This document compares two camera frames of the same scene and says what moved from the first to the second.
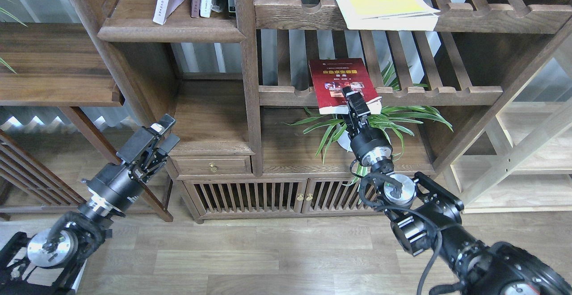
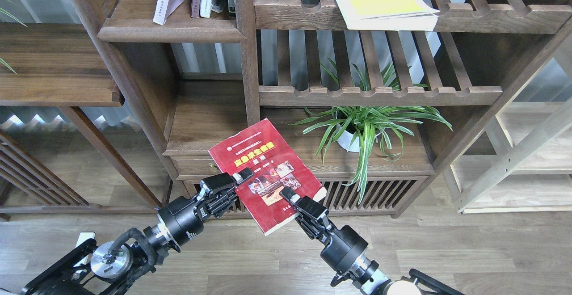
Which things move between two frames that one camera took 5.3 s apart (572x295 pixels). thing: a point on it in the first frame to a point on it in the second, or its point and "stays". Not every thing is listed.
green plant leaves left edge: x=2 y=10 stays
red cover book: x=329 y=77 to x=276 y=164
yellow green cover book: x=381 y=1 stays
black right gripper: x=371 y=145 to x=343 y=249
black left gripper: x=116 y=188 to x=182 y=220
